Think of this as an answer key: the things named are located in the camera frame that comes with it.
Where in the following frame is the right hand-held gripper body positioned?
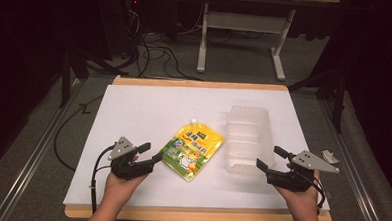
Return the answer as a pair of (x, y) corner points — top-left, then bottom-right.
(265, 148), (342, 195)

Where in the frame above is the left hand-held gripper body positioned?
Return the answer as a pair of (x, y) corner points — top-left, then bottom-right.
(106, 135), (157, 183)

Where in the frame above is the translucent plastic storage container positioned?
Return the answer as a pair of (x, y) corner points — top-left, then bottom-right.
(222, 104), (280, 178)

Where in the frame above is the yellow spouted drink pouch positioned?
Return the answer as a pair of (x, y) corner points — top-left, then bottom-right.
(159, 116), (227, 185)

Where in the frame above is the person's right hand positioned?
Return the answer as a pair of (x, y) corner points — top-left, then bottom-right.
(274, 168), (321, 214)

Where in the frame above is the person's left hand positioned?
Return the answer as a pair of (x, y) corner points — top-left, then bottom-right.
(103, 171), (149, 204)

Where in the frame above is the white paper table sheet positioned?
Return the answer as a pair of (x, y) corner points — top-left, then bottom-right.
(63, 81), (336, 217)

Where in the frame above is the black metal stand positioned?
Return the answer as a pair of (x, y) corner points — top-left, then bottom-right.
(57, 46), (121, 112)
(285, 66), (350, 135)

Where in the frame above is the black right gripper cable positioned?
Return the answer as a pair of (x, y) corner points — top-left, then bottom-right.
(298, 170), (328, 216)

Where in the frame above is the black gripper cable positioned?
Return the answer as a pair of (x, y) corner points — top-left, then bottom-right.
(88, 143), (116, 216)
(298, 170), (328, 216)

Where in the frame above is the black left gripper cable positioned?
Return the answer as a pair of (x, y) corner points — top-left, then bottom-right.
(88, 143), (116, 216)

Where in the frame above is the aluminium floor rail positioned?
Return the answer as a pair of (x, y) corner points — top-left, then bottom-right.
(313, 99), (392, 221)
(0, 74), (86, 221)

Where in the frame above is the black floor cable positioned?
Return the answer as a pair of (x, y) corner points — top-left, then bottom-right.
(51, 92), (105, 173)

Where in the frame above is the tangle of black floor cables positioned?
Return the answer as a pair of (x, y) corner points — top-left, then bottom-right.
(117, 6), (206, 83)

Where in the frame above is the white metal desk frame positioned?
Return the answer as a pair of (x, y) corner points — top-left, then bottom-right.
(195, 2), (297, 83)

